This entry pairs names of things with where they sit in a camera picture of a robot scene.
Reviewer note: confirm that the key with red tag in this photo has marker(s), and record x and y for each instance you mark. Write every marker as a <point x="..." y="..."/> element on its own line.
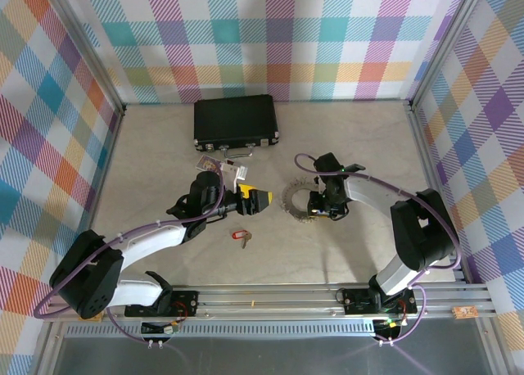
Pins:
<point x="236" y="236"/>

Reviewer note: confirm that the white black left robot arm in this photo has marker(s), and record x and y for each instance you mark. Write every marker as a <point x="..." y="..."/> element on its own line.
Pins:
<point x="143" y="244"/>

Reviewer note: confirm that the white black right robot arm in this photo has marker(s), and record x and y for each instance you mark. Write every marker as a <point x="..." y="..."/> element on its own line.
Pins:
<point x="409" y="236"/>

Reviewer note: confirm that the small picture card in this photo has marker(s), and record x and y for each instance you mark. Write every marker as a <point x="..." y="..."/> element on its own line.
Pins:
<point x="206" y="163"/>

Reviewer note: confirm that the perforated metal strip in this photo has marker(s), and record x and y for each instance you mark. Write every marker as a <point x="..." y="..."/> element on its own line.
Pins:
<point x="266" y="330"/>

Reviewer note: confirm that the small circuit board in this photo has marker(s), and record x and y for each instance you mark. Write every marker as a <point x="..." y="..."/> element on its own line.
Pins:
<point x="170" y="330"/>
<point x="389" y="322"/>

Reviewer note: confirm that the grey metal panel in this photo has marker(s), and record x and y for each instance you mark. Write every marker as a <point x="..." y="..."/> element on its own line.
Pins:
<point x="266" y="358"/>

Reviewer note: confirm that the small orange tag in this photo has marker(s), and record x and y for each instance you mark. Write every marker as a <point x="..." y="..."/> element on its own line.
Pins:
<point x="464" y="312"/>

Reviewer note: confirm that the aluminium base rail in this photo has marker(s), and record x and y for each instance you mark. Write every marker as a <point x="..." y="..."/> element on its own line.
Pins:
<point x="286" y="299"/>

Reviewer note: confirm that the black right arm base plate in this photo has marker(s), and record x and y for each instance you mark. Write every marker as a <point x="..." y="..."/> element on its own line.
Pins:
<point x="356" y="301"/>

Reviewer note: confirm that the aluminium side rail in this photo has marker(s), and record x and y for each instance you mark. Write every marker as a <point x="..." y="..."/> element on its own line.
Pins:
<point x="102" y="178"/>
<point x="423" y="145"/>

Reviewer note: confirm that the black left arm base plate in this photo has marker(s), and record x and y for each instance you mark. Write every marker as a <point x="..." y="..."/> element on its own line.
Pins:
<point x="184" y="301"/>

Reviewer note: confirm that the aluminium frame post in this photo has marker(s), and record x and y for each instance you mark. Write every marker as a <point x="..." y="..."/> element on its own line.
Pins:
<point x="95" y="55"/>
<point x="445" y="43"/>

